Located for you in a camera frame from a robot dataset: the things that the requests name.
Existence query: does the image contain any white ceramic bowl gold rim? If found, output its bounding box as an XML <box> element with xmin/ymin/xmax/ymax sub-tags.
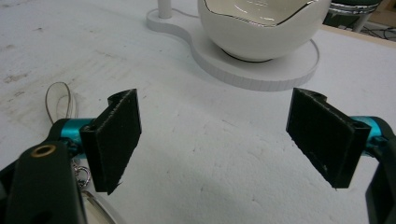
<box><xmin>197</xmin><ymin>0</ymin><xmax>332</xmax><ymax>63</ymax></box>

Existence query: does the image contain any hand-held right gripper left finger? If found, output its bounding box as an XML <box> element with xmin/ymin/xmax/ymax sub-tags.
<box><xmin>0</xmin><ymin>88</ymin><xmax>143</xmax><ymax>224</ymax></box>

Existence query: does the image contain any stool with chrome ring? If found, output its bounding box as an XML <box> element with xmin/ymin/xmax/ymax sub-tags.
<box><xmin>323</xmin><ymin>0</ymin><xmax>383</xmax><ymax>34</ymax></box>

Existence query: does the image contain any white stand base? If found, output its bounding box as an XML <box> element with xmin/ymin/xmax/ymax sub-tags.
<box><xmin>146</xmin><ymin>8</ymin><xmax>320</xmax><ymax>92</ymax></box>

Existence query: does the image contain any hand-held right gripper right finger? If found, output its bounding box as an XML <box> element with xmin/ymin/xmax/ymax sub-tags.
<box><xmin>285</xmin><ymin>87</ymin><xmax>396</xmax><ymax>224</ymax></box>

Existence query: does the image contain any white stand pole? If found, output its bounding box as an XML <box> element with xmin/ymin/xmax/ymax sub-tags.
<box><xmin>157</xmin><ymin>0</ymin><xmax>173</xmax><ymax>20</ymax></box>

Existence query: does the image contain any keychain with wire loop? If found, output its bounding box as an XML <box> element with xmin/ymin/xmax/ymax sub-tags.
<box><xmin>45</xmin><ymin>81</ymin><xmax>120</xmax><ymax>224</ymax></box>

